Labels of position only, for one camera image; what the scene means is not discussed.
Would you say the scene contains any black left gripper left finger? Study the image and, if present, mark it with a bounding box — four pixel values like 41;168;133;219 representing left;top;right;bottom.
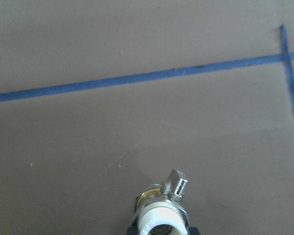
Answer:
126;226;137;235

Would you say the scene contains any white PPR valve fitting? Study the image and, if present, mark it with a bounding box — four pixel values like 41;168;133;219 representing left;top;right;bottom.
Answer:
132;169;189;235

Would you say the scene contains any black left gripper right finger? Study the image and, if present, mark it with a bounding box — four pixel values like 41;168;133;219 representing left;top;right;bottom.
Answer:
187;226;200;235

